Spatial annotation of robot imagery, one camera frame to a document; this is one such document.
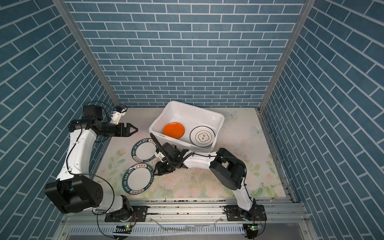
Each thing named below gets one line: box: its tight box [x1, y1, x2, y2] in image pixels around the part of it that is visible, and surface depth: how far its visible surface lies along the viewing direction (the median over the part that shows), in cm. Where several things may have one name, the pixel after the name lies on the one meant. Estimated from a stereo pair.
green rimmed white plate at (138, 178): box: [122, 163, 155, 195], surface depth 86 cm
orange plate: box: [162, 122, 185, 139], surface depth 107 cm
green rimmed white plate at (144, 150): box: [131, 138, 157, 163], surface depth 99 cm
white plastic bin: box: [148, 100, 225, 152], surface depth 107 cm
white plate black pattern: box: [189, 126, 216, 148], surface depth 106 cm
